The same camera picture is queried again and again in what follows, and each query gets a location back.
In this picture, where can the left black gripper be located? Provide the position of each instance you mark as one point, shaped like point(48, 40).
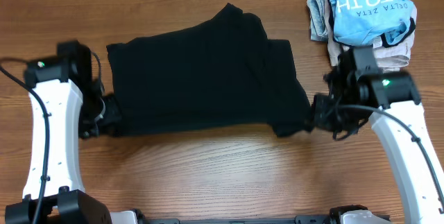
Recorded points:
point(109, 115)

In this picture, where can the beige folded garment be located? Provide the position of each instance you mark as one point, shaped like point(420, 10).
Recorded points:
point(388, 58)

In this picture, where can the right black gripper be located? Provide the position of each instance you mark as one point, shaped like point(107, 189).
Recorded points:
point(322, 121)

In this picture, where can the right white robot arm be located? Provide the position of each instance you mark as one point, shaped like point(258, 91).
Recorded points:
point(359, 93)

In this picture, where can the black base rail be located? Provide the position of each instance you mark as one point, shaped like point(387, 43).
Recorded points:
point(300, 219)

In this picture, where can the grey folded garment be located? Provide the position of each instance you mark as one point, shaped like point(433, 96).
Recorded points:
point(318, 31)

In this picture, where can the black t-shirt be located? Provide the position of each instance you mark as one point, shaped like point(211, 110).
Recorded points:
point(223, 72)

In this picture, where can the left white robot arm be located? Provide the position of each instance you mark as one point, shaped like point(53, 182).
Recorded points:
point(68, 104)

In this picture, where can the light blue printed t-shirt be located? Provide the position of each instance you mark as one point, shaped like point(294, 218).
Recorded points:
point(360, 22)

